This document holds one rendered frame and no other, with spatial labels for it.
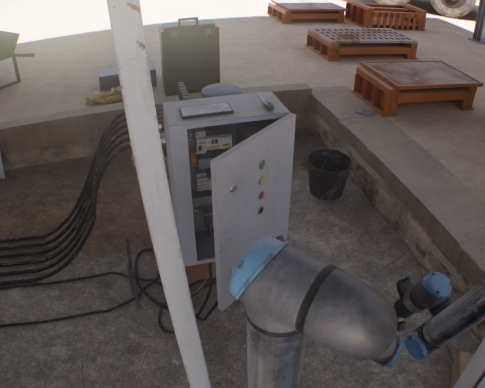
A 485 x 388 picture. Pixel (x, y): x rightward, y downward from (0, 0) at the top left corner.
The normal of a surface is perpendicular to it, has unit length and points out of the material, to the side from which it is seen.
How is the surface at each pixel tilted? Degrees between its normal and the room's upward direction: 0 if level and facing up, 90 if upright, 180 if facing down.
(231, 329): 0
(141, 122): 80
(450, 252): 91
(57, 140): 90
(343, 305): 38
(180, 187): 90
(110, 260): 0
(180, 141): 90
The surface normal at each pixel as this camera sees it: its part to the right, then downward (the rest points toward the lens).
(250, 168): 0.79, 0.35
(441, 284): 0.17, -0.61
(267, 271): -0.33, -0.43
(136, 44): 0.26, 0.41
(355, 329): 0.10, 0.16
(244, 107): 0.00, -0.82
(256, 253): -0.20, -0.67
